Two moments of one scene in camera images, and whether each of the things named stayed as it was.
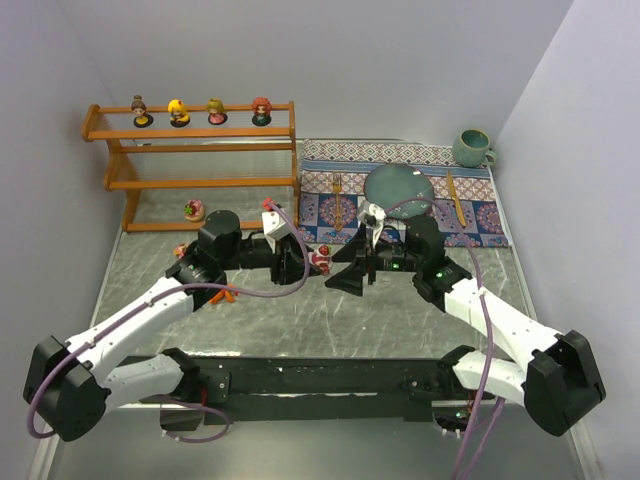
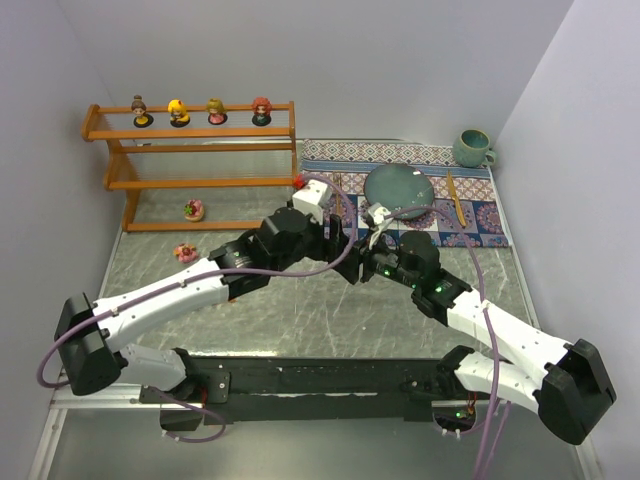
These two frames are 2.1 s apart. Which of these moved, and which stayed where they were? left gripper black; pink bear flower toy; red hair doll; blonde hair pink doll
Moved: left gripper black
Stayed: red hair doll; pink bear flower toy; blonde hair pink doll
